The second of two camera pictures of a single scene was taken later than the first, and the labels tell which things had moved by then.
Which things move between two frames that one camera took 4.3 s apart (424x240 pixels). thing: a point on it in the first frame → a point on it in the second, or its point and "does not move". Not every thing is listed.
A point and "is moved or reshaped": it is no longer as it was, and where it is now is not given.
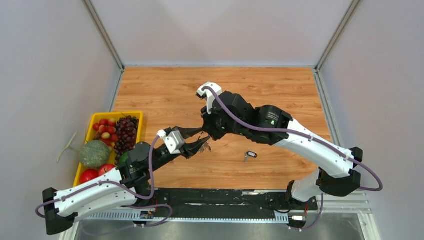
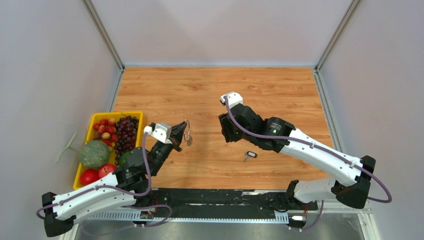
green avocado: x=124 y=157 does not move
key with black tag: x=249 y=153 does not move
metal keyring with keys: x=204 y=145 is moved or reshaped
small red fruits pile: x=107 y=128 does not move
